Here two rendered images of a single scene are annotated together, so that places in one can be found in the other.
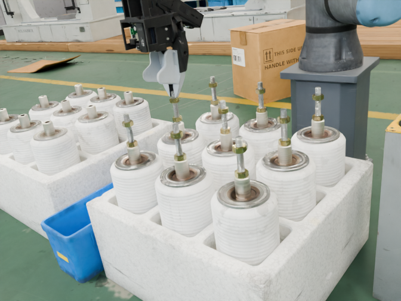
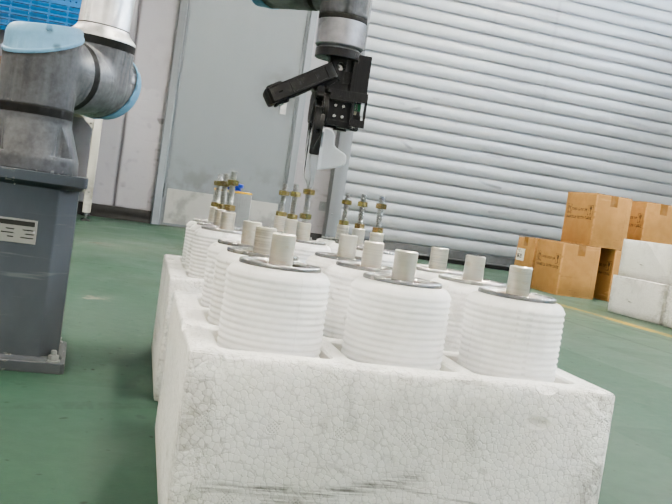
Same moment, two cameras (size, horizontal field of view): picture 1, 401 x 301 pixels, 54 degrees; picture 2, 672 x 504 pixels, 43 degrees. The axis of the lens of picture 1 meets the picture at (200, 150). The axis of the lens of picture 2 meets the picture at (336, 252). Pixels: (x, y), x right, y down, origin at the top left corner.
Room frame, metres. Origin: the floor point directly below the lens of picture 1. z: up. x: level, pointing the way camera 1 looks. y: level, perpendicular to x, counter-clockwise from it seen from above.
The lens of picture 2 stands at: (1.81, 0.81, 0.31)
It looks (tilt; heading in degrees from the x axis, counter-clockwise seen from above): 3 degrees down; 213
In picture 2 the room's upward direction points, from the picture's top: 8 degrees clockwise
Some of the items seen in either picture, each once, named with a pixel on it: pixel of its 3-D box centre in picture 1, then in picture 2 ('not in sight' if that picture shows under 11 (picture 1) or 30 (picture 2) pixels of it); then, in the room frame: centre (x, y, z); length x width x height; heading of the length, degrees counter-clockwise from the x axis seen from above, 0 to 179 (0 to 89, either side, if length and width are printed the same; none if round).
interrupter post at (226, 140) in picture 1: (226, 141); (290, 228); (0.65, -0.05, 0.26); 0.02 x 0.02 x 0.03
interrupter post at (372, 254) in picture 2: (66, 106); (372, 256); (1.02, 0.34, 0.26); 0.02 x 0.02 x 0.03
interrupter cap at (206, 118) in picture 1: (216, 117); (226, 231); (0.82, -0.04, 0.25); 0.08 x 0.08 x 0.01
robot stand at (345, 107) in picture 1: (329, 121); (15, 263); (0.96, -0.35, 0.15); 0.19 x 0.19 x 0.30; 50
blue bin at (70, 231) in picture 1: (117, 218); not in sight; (0.76, 0.21, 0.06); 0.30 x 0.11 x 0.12; 136
